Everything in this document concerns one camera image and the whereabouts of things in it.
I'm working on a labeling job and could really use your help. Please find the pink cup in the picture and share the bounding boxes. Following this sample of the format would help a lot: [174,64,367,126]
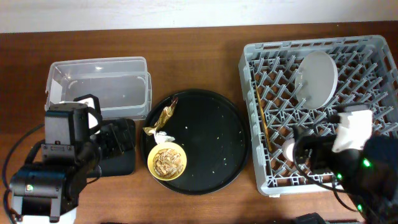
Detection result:
[282,138,295,162]

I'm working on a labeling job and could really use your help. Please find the white tissue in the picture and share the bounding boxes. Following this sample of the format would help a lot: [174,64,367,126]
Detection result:
[154,131,175,144]

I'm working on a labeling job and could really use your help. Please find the yellow bowl with scraps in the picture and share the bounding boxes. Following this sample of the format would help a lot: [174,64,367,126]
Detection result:
[147,142,187,181]

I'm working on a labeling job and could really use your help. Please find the gold foil wrapper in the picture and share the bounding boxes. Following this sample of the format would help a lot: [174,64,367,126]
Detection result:
[143,98,178,136]

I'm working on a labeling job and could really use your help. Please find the wooden chopstick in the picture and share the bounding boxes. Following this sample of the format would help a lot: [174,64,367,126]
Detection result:
[256,86,272,151]
[260,108,272,152]

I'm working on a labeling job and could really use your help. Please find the white round plate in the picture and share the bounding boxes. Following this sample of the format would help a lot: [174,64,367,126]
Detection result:
[294,51,338,110]

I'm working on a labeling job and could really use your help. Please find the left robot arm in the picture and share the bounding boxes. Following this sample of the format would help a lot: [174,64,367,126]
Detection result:
[3,102,136,223]

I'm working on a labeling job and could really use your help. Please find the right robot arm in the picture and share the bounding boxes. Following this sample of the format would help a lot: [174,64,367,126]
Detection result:
[294,135,397,223]

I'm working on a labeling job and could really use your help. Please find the grey dishwasher rack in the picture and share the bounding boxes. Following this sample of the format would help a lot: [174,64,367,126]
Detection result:
[238,35,397,197]

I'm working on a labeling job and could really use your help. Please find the black rectangular tray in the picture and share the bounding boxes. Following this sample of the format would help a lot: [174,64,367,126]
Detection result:
[88,133,136,178]

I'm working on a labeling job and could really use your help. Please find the clear plastic storage bin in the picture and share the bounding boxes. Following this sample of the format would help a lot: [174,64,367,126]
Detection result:
[45,57,152,120]

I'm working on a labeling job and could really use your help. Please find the round black serving tray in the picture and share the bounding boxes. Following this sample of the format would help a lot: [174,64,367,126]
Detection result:
[144,89,251,195]

